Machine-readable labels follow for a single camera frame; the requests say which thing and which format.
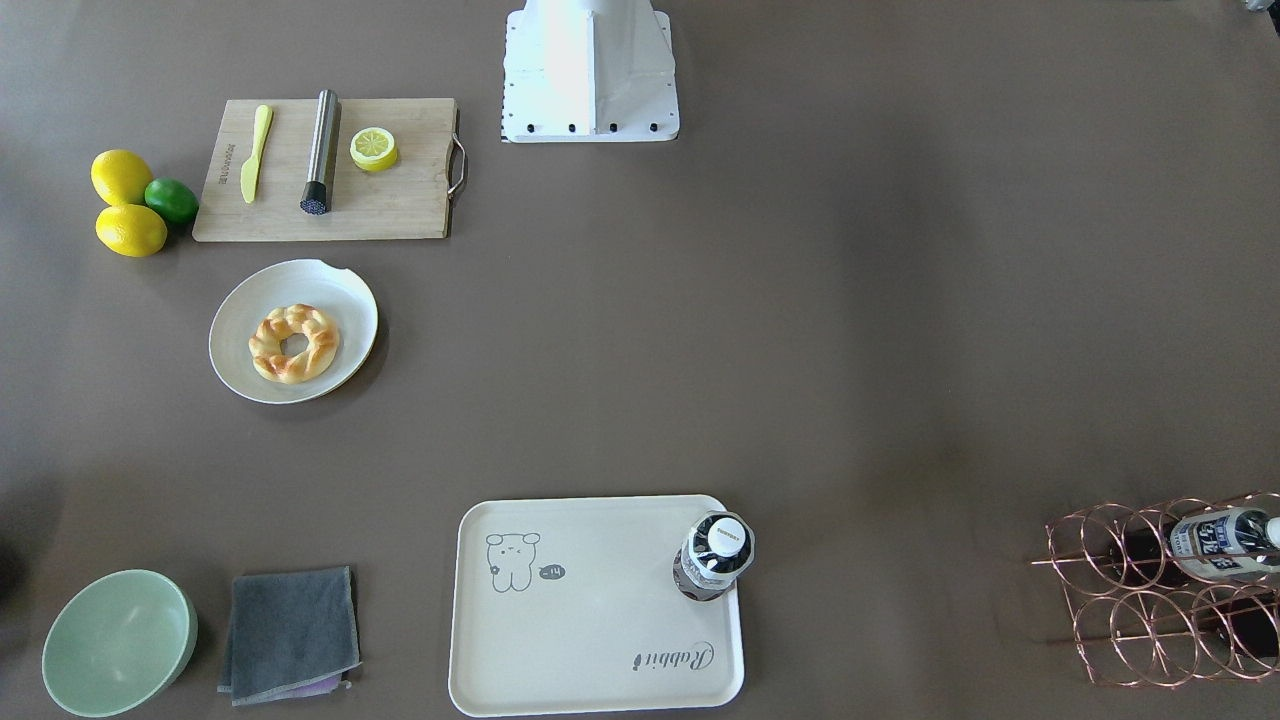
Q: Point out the white round plate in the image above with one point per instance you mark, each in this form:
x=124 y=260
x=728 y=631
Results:
x=339 y=292

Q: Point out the braided ring donut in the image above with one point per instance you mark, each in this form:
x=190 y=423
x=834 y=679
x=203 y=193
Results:
x=294 y=344

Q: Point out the cream rabbit tray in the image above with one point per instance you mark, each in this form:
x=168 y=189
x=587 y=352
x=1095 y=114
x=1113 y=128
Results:
x=569 y=605

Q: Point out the upright dark drink bottle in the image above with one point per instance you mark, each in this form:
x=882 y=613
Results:
x=717 y=550

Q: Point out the half lemon slice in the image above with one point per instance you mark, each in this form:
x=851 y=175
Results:
x=373 y=149

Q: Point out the steel cylinder grinder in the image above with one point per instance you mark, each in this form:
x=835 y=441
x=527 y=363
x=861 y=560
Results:
x=315 y=198

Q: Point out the grey folded cloth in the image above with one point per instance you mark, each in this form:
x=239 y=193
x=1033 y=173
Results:
x=290 y=635

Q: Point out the yellow plastic knife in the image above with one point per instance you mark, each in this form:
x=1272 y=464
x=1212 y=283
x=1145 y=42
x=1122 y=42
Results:
x=249 y=176

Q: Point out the green lime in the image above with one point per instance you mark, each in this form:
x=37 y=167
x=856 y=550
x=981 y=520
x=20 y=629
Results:
x=176 y=203

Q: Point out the yellow lemon lower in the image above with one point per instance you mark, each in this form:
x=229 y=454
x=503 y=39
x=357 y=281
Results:
x=131 y=230

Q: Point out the yellow lemon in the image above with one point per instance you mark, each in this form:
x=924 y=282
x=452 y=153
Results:
x=131 y=230
x=120 y=177

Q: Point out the yellow lemon upper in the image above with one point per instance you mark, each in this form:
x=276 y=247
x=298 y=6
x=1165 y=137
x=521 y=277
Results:
x=120 y=177

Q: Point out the green ceramic bowl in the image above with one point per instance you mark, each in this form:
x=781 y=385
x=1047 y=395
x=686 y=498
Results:
x=121 y=640

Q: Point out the bottle lying in rack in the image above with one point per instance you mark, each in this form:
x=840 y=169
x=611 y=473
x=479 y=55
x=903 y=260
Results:
x=1224 y=544

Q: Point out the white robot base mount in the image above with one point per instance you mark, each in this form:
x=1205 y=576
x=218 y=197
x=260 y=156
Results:
x=589 y=72

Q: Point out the copper wire bottle rack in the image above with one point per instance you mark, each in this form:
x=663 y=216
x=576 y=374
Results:
x=1140 y=620

